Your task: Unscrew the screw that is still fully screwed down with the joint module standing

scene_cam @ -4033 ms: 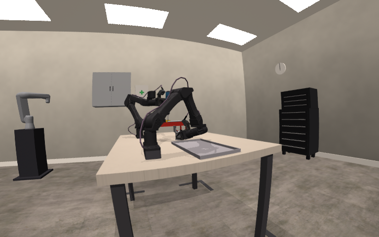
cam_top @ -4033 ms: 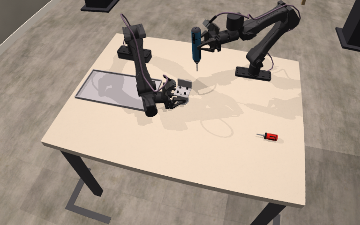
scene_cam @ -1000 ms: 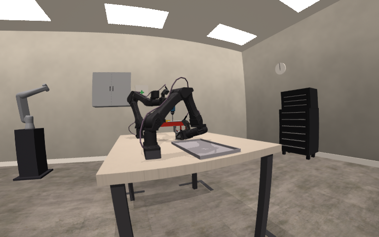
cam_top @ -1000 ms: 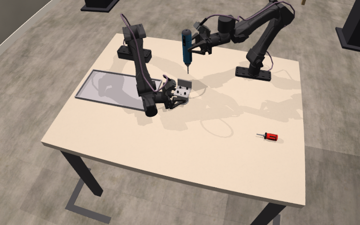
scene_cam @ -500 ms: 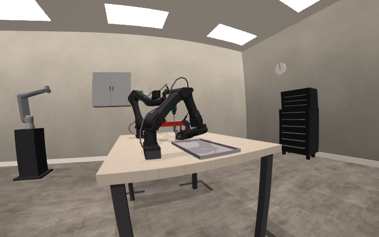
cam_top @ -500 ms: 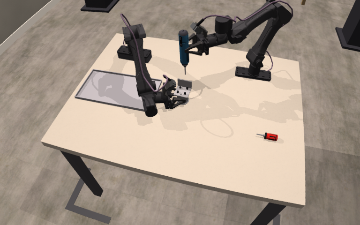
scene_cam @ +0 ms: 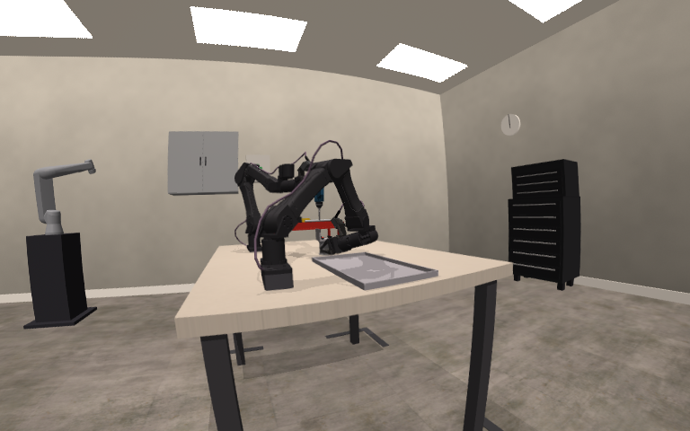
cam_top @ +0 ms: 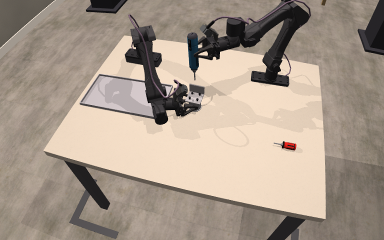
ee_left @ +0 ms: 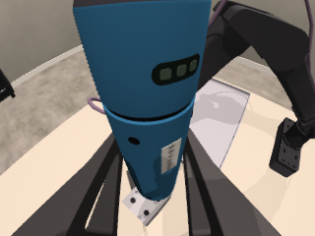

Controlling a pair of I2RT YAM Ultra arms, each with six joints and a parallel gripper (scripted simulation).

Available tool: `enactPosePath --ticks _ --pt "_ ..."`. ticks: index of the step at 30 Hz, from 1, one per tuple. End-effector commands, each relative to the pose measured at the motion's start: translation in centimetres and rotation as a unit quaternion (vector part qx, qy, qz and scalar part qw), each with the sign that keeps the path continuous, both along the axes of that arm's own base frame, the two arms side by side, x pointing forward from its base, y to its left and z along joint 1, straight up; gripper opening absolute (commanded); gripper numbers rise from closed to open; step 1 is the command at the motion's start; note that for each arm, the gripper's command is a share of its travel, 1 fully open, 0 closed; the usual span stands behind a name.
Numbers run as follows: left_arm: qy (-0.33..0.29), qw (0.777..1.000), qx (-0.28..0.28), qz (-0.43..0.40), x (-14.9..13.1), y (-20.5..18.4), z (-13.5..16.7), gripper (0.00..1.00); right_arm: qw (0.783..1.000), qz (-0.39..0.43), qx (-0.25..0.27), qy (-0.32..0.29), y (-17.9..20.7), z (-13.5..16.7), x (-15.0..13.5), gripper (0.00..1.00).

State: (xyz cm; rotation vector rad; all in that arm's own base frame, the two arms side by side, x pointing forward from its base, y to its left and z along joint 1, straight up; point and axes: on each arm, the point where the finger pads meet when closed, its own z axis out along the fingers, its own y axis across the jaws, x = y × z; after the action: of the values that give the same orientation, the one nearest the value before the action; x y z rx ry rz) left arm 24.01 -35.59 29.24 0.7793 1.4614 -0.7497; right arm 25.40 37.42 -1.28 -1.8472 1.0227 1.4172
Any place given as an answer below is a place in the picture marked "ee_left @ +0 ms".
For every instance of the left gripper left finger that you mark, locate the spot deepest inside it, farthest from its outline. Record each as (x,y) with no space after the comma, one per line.
(67,211)

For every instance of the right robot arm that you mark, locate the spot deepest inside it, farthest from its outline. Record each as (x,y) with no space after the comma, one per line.
(284,48)

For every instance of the blue electric screwdriver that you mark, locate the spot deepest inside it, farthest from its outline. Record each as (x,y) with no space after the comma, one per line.
(145,57)

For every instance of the grey l-shaped bracket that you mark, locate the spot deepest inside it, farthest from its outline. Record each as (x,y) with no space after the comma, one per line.
(141,204)

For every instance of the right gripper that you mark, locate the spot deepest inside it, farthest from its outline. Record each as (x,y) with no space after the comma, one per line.
(131,182)

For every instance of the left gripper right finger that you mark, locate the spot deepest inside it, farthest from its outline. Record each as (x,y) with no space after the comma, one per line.
(229,212)

